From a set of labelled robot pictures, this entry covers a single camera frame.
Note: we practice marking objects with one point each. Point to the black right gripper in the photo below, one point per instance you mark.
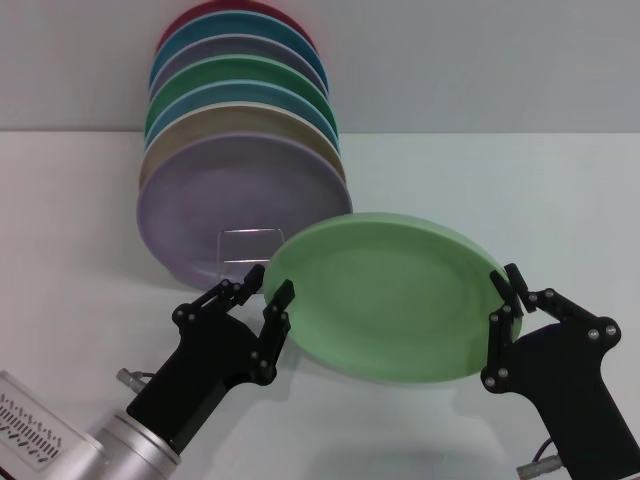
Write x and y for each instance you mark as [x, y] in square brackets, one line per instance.
[570, 385]

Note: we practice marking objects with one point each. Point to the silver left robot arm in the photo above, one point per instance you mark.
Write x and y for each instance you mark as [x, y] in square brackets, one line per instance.
[135, 450]

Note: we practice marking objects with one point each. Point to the beige plate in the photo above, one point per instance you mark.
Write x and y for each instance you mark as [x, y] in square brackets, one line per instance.
[225, 120]

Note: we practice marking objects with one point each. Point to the light blue plate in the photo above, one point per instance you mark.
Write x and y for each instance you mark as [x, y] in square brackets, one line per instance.
[235, 92]

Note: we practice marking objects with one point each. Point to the teal blue plate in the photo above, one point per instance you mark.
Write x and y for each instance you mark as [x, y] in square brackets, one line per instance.
[240, 25]

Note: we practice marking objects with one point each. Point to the maroon red plate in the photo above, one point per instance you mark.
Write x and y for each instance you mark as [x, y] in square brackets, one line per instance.
[210, 6]

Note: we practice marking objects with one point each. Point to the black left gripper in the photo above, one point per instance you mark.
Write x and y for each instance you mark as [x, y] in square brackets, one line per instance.
[210, 360]

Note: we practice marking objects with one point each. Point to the grey lavender plate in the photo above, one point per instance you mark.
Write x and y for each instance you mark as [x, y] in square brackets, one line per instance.
[240, 47]

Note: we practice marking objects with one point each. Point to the dark green plate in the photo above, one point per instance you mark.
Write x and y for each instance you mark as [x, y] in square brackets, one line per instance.
[240, 70]

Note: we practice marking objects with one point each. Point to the white labelled wrist camera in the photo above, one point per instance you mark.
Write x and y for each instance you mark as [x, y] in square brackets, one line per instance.
[35, 425]

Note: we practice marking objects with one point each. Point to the lavender purple plate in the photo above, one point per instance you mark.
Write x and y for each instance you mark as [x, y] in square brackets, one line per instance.
[240, 190]

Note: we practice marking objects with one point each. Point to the light green plate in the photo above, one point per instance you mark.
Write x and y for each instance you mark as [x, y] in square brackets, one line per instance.
[380, 295]

